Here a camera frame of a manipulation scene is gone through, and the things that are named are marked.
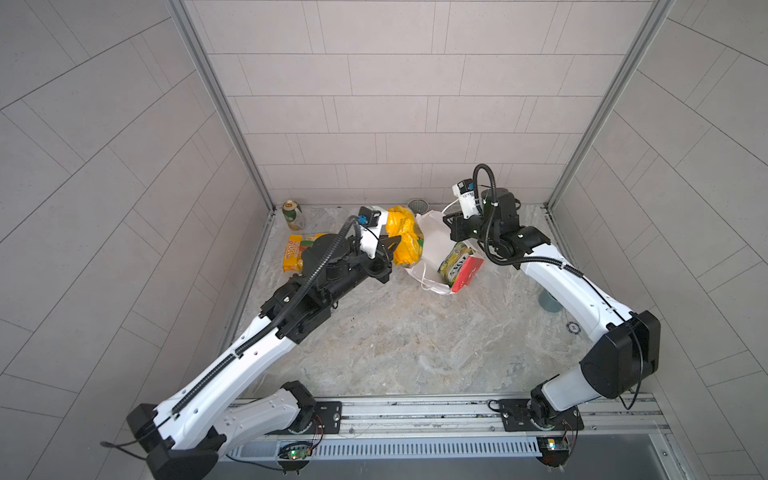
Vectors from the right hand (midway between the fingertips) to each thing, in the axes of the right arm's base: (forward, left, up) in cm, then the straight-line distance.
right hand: (442, 217), depth 79 cm
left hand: (-15, +11, +11) cm, 22 cm away
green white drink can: (+21, +49, -13) cm, 55 cm away
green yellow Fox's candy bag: (-2, -4, -21) cm, 21 cm away
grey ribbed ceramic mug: (+26, +3, -21) cm, 34 cm away
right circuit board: (-49, -21, -29) cm, 61 cm away
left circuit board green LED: (-46, +37, -23) cm, 63 cm away
